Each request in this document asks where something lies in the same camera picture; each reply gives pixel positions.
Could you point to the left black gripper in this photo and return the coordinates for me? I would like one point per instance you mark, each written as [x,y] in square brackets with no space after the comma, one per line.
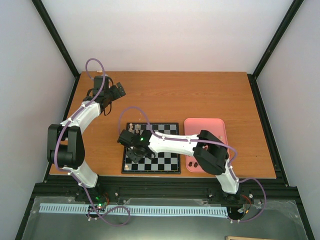
[117,95]

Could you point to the black and silver chessboard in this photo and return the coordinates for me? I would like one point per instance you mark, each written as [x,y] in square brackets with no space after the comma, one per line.
[161,163]

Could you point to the pink plastic tray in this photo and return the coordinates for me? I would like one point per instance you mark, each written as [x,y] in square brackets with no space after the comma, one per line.
[193,126]

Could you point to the right circuit board connector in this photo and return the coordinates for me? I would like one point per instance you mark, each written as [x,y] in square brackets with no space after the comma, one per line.
[246,206]

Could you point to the light blue slotted cable duct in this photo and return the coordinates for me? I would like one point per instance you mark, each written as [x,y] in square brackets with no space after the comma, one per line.
[140,210]

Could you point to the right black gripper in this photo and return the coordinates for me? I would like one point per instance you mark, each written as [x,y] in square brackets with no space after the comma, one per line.
[134,158]

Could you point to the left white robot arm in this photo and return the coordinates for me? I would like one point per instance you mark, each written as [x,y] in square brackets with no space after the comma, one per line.
[65,146]

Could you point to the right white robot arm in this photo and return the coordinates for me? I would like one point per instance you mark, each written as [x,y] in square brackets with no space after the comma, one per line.
[210,153]

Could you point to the left green circuit board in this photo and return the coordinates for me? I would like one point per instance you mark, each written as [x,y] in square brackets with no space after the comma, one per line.
[102,201]

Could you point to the black aluminium frame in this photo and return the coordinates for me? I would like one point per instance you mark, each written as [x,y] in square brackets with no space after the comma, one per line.
[276,189]

